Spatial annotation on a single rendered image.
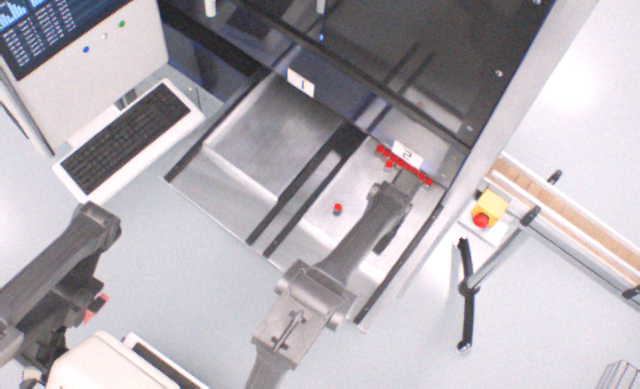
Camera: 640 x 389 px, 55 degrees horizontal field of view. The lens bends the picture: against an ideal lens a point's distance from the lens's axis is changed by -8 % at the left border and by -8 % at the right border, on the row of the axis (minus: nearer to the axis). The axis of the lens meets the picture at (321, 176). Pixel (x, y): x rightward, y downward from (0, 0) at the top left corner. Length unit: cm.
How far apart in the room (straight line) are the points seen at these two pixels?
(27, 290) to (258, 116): 100
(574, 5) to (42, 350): 116
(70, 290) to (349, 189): 81
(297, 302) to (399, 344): 166
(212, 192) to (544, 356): 156
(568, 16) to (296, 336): 65
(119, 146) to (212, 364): 99
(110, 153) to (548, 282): 182
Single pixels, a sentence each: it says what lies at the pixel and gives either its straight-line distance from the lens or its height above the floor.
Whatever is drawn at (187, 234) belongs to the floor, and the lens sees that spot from 268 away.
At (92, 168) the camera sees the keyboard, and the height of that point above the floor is 83.
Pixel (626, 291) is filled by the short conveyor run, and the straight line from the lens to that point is 189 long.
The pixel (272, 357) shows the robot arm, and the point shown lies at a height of 157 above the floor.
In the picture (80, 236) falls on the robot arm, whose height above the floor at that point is 142.
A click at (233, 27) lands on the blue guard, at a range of 180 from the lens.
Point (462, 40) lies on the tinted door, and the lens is 128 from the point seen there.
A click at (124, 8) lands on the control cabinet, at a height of 116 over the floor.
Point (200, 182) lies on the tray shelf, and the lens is 178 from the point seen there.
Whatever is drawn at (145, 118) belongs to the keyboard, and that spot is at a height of 83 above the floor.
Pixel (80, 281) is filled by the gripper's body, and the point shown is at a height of 126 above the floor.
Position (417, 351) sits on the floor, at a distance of 259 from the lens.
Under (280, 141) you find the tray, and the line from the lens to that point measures 183.
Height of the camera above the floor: 250
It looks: 65 degrees down
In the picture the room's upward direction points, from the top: 9 degrees clockwise
